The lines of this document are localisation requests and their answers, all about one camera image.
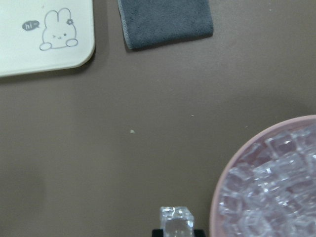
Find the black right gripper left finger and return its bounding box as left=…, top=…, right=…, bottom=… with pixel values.
left=152, top=229, right=163, bottom=237

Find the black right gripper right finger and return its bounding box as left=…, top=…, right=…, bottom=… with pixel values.
left=193, top=229, right=206, bottom=237

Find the clear ice cube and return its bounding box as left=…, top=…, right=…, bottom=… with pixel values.
left=159, top=206, right=195, bottom=237

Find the pile of ice cubes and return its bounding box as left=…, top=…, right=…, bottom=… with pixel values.
left=218, top=125, right=316, bottom=237

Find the pink bowl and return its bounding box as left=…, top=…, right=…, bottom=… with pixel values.
left=209, top=115, right=316, bottom=237

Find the grey folded cloth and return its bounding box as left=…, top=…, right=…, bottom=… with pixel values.
left=118, top=0, right=214, bottom=50

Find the cream rabbit tray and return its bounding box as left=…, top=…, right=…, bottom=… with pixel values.
left=0, top=0, right=95, bottom=77

